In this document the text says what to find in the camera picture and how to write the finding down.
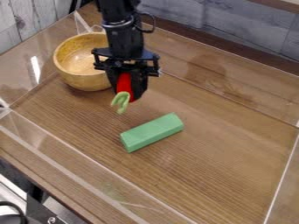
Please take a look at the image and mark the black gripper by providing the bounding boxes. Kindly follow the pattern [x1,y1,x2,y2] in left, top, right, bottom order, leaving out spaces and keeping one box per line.
[91,17,160,102]

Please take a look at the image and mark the red toy fruit green stem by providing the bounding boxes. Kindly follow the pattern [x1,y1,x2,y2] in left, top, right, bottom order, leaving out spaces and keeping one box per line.
[111,73,135,115]

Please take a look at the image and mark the wooden bowl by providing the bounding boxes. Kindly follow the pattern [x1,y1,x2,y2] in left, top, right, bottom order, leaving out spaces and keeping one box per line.
[52,32,111,92]

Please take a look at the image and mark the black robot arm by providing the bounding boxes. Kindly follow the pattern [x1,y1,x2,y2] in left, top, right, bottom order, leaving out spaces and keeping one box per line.
[91,0,160,102]

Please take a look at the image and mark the green rectangular block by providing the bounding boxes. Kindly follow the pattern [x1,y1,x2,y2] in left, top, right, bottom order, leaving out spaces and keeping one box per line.
[120,113,184,153]

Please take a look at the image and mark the clear acrylic enclosure walls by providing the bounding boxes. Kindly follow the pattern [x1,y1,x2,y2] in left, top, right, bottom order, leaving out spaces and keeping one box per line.
[0,6,299,224]

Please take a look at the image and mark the black metal table bracket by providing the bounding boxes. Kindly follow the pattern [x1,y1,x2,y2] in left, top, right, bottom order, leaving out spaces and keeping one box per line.
[25,185,59,224]

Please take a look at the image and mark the black cable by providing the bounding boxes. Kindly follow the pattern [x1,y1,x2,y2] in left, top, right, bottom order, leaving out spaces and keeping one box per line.
[0,200,29,224]

